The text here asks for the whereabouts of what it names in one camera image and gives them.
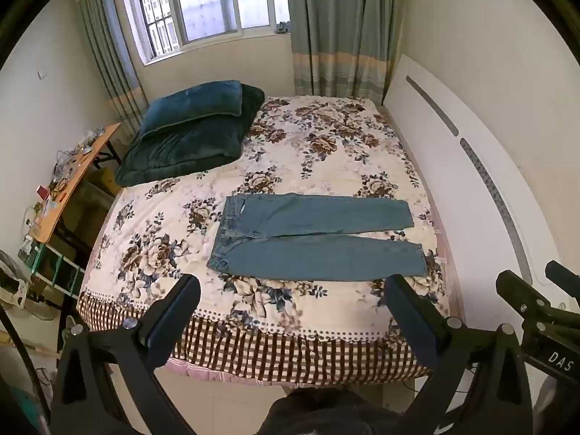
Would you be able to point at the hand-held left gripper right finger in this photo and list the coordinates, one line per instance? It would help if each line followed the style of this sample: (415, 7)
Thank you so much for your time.
(408, 315)

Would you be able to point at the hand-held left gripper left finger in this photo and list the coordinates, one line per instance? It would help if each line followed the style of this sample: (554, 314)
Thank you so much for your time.
(172, 324)

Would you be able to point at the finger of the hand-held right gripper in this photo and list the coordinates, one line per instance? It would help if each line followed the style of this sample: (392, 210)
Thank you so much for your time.
(521, 294)
(564, 277)

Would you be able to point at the blue denim pants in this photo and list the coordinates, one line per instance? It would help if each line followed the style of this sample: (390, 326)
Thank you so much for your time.
(317, 253)

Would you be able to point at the green metal rack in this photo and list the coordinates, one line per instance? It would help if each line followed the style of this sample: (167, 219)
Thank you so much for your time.
(54, 265)

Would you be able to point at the white headboard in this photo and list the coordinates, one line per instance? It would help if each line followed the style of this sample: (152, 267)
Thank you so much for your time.
(453, 154)

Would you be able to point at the cardboard box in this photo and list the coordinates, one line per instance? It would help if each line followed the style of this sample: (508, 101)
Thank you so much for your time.
(106, 180)

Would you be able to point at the white electric fan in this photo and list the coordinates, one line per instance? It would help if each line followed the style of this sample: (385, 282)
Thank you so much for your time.
(11, 276)

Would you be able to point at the dark green folded blanket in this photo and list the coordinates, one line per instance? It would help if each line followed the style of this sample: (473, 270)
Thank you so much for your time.
(190, 149)

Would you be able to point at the wooden folding desk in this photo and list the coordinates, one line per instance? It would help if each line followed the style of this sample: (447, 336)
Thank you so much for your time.
(86, 167)

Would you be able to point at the clutter of small desk things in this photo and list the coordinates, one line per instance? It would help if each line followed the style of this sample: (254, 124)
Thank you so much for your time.
(63, 176)

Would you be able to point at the bed with floral sheet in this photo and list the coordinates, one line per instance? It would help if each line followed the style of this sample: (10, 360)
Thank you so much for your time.
(290, 163)

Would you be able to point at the dark green pillow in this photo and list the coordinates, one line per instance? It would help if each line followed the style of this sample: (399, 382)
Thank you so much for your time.
(190, 104)

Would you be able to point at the green striped curtain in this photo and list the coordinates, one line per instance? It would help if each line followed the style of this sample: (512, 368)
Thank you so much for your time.
(340, 22)
(108, 45)

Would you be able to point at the white framed window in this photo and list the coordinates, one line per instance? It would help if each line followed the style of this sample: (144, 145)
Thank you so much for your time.
(204, 4)

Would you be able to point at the white wall switch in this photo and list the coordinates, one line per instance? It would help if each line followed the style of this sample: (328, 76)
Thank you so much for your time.
(42, 73)

